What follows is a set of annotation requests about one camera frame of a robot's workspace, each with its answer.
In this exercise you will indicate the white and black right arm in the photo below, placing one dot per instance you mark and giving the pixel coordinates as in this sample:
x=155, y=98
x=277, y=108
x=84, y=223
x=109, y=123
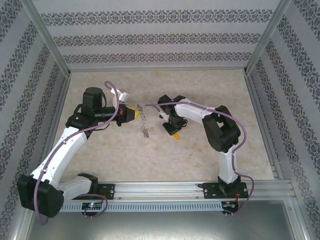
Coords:
x=227, y=165

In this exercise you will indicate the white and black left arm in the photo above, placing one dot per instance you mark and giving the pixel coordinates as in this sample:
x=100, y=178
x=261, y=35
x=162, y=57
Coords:
x=67, y=147

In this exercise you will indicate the left circuit board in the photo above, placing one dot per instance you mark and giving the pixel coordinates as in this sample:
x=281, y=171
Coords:
x=92, y=205

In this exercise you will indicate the circuit board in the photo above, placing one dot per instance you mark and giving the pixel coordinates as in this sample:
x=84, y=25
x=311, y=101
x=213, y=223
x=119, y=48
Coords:
x=92, y=205
x=228, y=204

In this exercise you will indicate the right circuit board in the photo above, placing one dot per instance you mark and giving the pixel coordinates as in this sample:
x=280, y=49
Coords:
x=228, y=204

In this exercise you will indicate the sheet metal panel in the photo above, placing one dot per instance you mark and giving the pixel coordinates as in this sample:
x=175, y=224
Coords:
x=160, y=227

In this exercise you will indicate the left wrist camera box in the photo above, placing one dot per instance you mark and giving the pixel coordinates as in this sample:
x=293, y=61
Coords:
x=122, y=94

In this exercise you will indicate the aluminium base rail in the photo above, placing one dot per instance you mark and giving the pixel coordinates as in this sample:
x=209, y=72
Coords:
x=160, y=190

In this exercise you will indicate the aluminium frame post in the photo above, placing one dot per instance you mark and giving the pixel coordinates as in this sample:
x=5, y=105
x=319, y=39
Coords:
x=267, y=37
x=47, y=37

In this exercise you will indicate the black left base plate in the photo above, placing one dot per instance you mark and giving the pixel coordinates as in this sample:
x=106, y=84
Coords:
x=107, y=191

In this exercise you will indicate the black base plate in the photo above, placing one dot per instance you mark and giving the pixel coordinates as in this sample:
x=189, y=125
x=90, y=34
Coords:
x=211, y=191
x=107, y=191

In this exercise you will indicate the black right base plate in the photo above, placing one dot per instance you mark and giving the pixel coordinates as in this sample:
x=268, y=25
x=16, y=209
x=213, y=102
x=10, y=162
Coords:
x=211, y=191

